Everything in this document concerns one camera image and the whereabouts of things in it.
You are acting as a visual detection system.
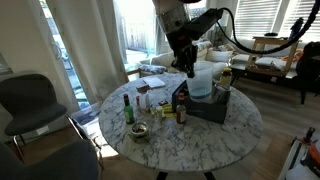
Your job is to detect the small clear jar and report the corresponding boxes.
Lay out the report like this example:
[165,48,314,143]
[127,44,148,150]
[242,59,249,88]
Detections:
[156,106,163,121]

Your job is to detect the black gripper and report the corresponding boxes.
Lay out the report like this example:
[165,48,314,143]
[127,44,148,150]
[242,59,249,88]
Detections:
[166,8,223,78]

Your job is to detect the beige sofa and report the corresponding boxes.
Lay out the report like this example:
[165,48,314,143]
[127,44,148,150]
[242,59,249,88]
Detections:
[139,40,249,78]

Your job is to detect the green glass bottle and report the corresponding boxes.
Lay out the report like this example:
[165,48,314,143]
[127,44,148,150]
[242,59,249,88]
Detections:
[123,94,135,124]

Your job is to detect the clear plastic measuring cup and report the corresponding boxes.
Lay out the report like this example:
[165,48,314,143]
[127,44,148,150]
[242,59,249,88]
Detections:
[186,61,213,102]

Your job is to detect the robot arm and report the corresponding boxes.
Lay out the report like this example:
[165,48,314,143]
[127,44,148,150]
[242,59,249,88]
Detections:
[152,0,223,78]

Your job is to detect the wooden side table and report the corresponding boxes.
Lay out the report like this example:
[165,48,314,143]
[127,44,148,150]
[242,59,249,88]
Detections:
[246,36,299,76]

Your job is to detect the white paper notepad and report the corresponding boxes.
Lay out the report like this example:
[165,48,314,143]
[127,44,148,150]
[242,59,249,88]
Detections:
[143,77,165,88]

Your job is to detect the white curtain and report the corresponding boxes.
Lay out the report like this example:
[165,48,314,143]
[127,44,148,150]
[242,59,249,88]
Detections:
[47,0,125,103]

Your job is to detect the round marble table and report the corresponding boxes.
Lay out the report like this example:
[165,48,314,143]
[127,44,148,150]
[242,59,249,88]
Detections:
[99,78,263,173]

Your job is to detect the amber yellow-lidded vitamin bottle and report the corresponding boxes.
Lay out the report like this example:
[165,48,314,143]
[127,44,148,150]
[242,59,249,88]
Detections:
[220,68,232,85]

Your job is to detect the brown hot sauce bottle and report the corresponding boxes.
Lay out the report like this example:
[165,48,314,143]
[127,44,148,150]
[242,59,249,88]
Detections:
[176,93,186,124]

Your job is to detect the dark grey chair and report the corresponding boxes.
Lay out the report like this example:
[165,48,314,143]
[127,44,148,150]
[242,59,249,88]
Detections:
[0,74,77,162]

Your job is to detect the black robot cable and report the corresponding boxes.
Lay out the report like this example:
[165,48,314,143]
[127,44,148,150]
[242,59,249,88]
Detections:
[216,0,320,56]

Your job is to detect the blue cardboard shoe box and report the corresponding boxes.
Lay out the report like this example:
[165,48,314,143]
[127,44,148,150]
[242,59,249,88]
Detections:
[172,81,229,124]

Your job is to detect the small metal bowl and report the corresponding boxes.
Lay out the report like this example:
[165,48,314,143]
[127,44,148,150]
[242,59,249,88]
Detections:
[131,122,148,138]

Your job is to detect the silver metal tin can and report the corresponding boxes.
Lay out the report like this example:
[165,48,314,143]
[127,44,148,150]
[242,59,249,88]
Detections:
[213,83,231,104]

